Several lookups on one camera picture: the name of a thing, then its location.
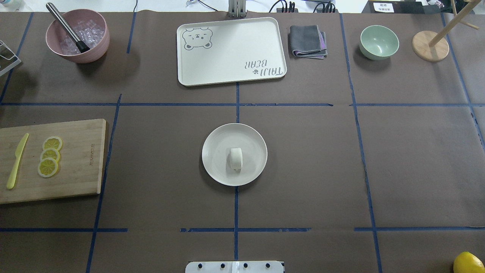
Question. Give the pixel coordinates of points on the white steamed bun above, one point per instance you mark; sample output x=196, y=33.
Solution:
x=235, y=158

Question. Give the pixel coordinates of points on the cream bear tray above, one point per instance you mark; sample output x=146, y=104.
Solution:
x=229, y=51

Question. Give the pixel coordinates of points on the white round plate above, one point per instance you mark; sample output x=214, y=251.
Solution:
x=215, y=154

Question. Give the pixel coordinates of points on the folded grey cloth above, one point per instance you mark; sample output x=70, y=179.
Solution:
x=308, y=42

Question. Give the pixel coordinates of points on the mint green bowl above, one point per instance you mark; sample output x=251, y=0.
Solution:
x=378, y=42

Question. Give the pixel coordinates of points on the bamboo cutting board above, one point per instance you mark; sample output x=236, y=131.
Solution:
x=80, y=164

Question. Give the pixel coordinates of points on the steel muddler black tip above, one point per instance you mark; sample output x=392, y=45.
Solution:
x=80, y=44

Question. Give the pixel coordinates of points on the lemon slice far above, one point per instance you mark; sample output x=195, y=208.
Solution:
x=53, y=142

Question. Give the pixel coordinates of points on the lemon slice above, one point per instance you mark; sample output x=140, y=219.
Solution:
x=53, y=142
x=48, y=168
x=50, y=153

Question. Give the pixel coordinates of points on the pink bowl with ice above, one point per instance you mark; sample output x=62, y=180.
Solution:
x=91, y=29

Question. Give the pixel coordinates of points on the lemon slice middle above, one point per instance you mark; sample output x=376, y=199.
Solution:
x=50, y=153

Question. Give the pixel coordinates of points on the lemon slice near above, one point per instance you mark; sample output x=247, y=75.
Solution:
x=48, y=168

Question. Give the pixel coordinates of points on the wooden mug tree stand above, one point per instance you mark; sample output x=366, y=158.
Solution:
x=432, y=46

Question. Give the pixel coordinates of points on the yellow plastic knife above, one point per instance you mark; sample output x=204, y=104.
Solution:
x=18, y=154

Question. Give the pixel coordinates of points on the yellow lemon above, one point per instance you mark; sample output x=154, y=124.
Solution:
x=466, y=262

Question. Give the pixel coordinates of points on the aluminium frame post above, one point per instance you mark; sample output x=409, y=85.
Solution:
x=237, y=8

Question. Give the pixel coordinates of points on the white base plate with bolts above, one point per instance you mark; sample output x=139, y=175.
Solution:
x=257, y=266

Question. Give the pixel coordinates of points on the white wire cup rack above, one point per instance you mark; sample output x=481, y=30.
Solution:
x=8, y=59

